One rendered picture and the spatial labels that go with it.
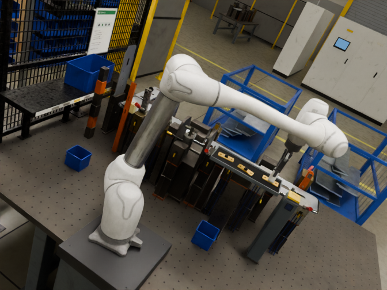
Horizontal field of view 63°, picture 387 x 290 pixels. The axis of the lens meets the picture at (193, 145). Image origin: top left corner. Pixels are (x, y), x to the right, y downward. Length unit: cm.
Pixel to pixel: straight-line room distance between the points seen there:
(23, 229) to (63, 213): 87
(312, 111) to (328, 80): 817
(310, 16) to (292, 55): 106
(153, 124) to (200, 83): 33
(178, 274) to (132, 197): 46
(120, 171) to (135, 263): 41
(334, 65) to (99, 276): 874
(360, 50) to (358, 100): 129
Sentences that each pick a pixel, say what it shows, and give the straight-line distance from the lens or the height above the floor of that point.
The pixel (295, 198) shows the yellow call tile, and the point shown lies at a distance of 161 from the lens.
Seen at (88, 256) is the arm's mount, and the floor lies 76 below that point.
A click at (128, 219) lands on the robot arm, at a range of 138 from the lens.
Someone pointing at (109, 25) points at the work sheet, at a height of 134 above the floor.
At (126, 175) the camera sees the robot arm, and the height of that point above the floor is 101.
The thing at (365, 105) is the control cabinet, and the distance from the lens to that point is 972.
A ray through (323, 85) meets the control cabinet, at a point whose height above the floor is 30.
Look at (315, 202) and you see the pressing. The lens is 204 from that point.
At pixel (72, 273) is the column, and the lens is 164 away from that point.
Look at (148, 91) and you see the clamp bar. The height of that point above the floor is 120.
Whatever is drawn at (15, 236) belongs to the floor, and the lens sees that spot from 249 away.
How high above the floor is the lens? 192
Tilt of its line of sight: 29 degrees down
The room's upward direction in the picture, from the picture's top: 24 degrees clockwise
